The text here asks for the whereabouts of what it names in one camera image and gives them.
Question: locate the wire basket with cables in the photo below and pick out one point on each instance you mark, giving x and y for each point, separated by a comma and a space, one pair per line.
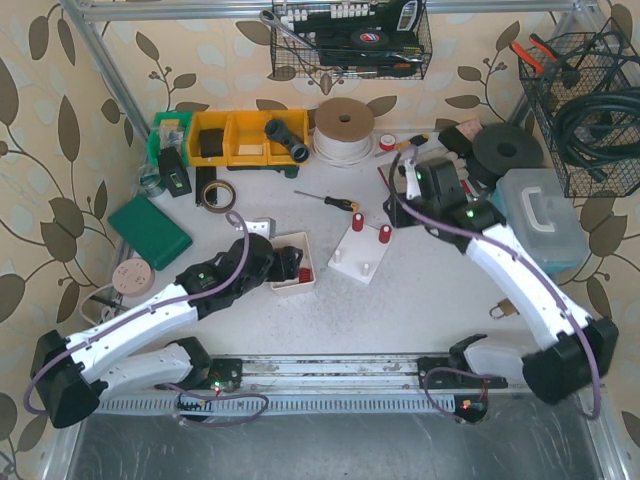
588, 112

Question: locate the white cable spool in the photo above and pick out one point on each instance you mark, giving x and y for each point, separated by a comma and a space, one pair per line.
343, 135

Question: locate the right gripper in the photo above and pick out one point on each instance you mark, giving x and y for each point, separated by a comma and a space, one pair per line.
398, 211

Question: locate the yellow storage bin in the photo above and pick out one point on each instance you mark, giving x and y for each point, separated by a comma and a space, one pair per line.
244, 142

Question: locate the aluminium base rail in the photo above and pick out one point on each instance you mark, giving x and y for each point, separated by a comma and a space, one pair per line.
330, 375

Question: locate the small yellow black screwdriver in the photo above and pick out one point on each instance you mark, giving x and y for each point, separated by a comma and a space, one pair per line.
417, 140

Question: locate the white spring tray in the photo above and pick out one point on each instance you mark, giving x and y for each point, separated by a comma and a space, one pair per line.
293, 287

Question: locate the green sanding block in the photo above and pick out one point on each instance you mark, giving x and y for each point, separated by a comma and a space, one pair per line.
150, 232

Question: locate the orange handled pliers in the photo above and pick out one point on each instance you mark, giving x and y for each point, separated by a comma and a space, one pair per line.
528, 56

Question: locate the large red spring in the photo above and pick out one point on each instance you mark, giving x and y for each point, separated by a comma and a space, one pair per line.
385, 234
357, 224
305, 275

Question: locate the black device with label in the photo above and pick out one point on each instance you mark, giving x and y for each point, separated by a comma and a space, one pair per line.
173, 172

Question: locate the black spool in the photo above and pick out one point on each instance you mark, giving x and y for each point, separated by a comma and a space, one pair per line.
498, 148

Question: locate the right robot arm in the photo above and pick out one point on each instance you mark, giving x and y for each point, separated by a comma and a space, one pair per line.
570, 349

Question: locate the clear teal toolbox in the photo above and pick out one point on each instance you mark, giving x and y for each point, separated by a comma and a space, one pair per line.
542, 218

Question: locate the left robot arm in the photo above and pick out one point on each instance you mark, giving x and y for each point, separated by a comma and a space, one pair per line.
201, 290

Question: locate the grey pipe fitting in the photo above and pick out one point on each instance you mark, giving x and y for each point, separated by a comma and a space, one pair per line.
277, 131

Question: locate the red tape roll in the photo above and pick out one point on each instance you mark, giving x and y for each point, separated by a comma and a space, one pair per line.
387, 142

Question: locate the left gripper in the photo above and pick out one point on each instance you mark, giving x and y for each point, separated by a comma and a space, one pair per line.
289, 262

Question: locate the large red spring in tray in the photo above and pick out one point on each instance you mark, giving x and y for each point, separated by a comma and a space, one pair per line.
305, 275

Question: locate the black orange screwdriver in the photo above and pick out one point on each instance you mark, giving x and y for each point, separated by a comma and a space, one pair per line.
342, 204

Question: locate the round beige power socket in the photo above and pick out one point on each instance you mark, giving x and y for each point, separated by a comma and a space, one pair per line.
133, 277

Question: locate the black brush block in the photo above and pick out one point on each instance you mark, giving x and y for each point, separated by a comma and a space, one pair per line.
459, 138

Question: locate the white peg base plate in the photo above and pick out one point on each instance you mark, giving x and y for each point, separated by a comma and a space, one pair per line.
359, 254

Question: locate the green storage bin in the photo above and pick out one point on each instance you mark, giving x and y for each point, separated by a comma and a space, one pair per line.
169, 129

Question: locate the wire basket with tools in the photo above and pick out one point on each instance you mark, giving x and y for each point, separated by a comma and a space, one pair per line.
334, 41

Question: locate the brown packing tape roll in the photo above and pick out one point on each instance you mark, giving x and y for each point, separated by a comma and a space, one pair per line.
218, 197

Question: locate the small glass jar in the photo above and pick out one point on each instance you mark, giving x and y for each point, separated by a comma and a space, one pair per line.
151, 183

